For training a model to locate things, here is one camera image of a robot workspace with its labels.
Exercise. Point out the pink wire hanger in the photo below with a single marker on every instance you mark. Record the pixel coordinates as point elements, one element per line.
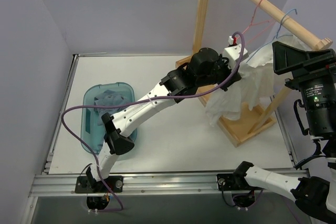
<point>252,23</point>

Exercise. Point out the blue wire hanger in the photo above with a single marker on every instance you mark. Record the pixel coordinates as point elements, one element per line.
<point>276,36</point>

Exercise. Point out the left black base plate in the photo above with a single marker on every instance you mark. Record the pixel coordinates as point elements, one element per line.
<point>83,185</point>

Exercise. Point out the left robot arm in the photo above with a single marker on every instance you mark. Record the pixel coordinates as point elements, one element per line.
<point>206,67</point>

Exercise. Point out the aluminium front rail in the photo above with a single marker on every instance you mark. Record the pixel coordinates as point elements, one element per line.
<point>167,183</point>

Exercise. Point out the blue denim skirt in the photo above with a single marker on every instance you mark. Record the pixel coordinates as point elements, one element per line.
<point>107,98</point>

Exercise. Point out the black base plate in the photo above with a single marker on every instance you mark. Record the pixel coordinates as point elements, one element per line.
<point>226,182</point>
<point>83,185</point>

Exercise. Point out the wooden clothes rack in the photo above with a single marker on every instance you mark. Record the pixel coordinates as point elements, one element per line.
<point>258,119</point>

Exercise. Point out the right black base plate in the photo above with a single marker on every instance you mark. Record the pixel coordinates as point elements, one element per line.
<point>226,182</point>

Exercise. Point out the white garment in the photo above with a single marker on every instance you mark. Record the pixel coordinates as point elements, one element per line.
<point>257,81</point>

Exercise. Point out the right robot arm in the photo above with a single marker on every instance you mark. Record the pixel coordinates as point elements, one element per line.
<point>314,196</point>

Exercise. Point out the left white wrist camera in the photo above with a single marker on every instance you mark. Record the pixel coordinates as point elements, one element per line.
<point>232,52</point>

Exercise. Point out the teal plastic tray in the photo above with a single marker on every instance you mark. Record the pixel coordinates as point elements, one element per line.
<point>92,129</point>

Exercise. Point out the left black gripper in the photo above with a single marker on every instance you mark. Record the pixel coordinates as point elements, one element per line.
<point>233,77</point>

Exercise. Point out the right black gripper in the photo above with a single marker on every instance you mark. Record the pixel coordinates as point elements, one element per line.
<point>311,77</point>

